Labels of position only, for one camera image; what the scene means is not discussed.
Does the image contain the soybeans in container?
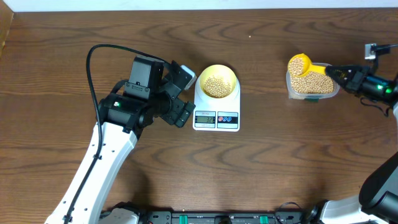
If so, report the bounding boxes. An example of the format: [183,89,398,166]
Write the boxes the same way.
[290,72,334,94]

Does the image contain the left black cable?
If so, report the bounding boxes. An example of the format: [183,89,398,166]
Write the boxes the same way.
[62,43,172,224]

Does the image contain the wooden side panel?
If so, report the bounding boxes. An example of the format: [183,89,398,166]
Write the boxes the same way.
[0,0,14,54]

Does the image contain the yellow plastic bowl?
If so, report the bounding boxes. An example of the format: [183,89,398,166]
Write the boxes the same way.
[198,65,238,97]

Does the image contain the green tape piece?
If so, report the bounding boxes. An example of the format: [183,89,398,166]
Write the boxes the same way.
[304,98,319,103]

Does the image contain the soybeans in bowl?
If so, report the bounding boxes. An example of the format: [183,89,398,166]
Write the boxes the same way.
[203,76,232,98]

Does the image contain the white digital kitchen scale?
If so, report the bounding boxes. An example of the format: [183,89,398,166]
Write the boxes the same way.
[192,75,241,132]

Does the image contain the right black cable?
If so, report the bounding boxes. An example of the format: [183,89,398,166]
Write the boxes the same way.
[360,43,398,118]

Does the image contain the soybeans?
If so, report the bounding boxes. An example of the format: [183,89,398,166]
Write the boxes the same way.
[203,76,232,98]
[288,57,305,76]
[290,72,334,94]

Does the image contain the clear plastic container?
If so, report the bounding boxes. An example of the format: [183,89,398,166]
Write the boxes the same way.
[286,71,340,100]

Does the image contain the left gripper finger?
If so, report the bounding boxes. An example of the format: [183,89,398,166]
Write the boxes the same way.
[169,60,188,95]
[172,98,195,128]

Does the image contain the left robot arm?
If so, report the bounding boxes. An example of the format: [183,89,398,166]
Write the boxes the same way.
[46,56,196,223]

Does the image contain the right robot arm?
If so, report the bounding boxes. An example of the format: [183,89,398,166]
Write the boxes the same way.
[313,65,397,223]

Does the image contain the yellow measuring scoop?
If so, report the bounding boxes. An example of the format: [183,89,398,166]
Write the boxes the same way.
[288,54,326,78]

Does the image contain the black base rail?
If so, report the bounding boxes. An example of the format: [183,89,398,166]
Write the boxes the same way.
[133,210,309,224]

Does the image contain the black cable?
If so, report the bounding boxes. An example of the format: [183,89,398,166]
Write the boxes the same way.
[62,43,172,224]
[360,43,398,118]

